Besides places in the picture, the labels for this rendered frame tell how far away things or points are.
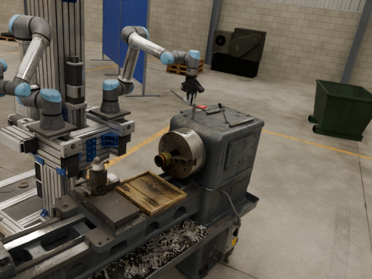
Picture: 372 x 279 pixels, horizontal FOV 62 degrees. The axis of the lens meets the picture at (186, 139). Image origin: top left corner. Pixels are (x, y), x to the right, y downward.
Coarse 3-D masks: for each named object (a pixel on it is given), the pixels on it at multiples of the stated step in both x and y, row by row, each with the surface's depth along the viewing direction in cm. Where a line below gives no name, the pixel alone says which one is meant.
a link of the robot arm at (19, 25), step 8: (16, 16) 171; (24, 16) 171; (32, 16) 172; (16, 24) 170; (24, 24) 169; (16, 32) 172; (24, 32) 171; (24, 40) 173; (24, 48) 176; (32, 80) 185; (32, 88) 185; (16, 96) 188; (32, 96) 186; (24, 104) 189; (32, 104) 187
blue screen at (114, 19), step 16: (112, 0) 849; (128, 0) 724; (144, 0) 632; (112, 16) 862; (128, 16) 734; (144, 16) 639; (112, 32) 875; (112, 48) 889; (144, 64) 660; (144, 80) 675; (128, 96) 673; (144, 96) 690
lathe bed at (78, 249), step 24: (192, 192) 199; (72, 216) 164; (144, 216) 171; (168, 216) 189; (0, 240) 144; (24, 240) 145; (48, 240) 153; (72, 240) 149; (144, 240) 177; (24, 264) 133; (48, 264) 134; (72, 264) 143; (96, 264) 155
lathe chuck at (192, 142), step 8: (176, 136) 192; (184, 136) 189; (192, 136) 192; (160, 144) 205; (176, 144) 194; (184, 144) 189; (192, 144) 188; (160, 152) 206; (168, 152) 201; (176, 152) 205; (184, 152) 190; (192, 152) 186; (200, 152) 191; (200, 160) 192; (176, 168) 199; (184, 168) 194; (192, 168) 189; (176, 176) 201; (184, 176) 195
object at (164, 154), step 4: (164, 152) 190; (156, 156) 187; (160, 156) 186; (164, 156) 186; (168, 156) 188; (156, 160) 189; (160, 160) 192; (164, 160) 186; (168, 160) 188; (156, 164) 189; (160, 164) 190; (164, 164) 188; (168, 164) 190
